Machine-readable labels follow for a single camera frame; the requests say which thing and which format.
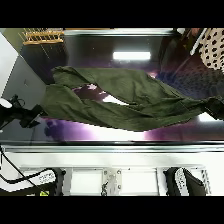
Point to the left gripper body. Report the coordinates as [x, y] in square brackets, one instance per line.
[30, 115]

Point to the dark green pants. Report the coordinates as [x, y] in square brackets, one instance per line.
[146, 100]

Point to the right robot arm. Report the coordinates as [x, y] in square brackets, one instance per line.
[186, 183]

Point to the brown clothes hanger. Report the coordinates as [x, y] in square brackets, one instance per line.
[43, 37]

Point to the silver frame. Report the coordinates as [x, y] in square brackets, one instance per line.
[133, 156]

